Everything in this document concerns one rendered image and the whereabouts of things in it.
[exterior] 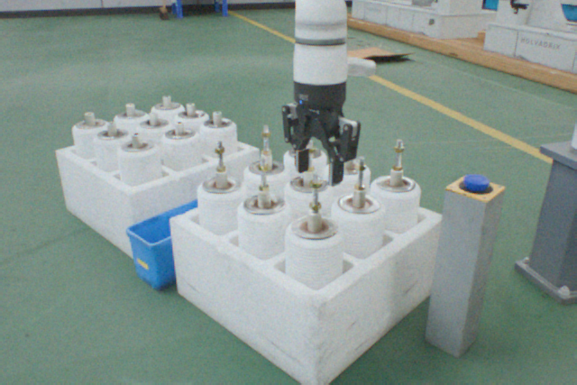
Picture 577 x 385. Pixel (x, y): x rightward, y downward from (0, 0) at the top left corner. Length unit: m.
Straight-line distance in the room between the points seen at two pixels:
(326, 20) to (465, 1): 3.56
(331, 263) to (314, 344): 0.13
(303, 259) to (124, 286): 0.49
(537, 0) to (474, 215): 2.85
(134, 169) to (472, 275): 0.74
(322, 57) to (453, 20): 3.51
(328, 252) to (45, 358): 0.55
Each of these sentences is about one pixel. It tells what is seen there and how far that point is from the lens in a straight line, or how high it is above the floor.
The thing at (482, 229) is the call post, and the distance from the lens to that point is 0.83.
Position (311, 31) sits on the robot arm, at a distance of 0.67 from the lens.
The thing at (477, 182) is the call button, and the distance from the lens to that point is 0.83.
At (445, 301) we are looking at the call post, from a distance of 0.93.
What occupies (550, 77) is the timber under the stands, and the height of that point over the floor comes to 0.05.
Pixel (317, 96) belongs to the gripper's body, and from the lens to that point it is 0.68.
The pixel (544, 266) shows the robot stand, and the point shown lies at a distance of 1.20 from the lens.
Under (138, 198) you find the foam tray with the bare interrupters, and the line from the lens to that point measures 1.15.
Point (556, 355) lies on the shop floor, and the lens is 1.06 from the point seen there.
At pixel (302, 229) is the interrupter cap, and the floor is 0.25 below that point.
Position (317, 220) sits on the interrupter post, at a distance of 0.79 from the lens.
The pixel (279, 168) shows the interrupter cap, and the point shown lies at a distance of 1.02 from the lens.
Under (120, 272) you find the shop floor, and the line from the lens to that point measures 1.20.
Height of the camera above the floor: 0.65
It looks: 23 degrees down
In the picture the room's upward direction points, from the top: straight up
